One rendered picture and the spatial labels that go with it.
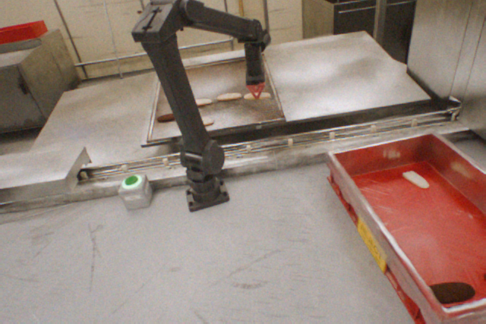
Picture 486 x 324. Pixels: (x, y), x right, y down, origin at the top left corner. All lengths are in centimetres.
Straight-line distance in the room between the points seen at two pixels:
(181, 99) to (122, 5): 408
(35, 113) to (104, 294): 301
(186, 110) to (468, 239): 70
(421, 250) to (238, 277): 41
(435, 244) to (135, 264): 69
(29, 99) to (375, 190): 328
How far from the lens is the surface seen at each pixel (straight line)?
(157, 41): 66
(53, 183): 110
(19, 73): 356
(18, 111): 376
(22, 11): 527
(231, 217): 86
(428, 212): 90
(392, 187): 94
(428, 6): 131
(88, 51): 506
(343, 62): 145
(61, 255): 98
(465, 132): 118
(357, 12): 277
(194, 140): 79
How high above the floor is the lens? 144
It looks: 33 degrees down
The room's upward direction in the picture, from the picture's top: 9 degrees counter-clockwise
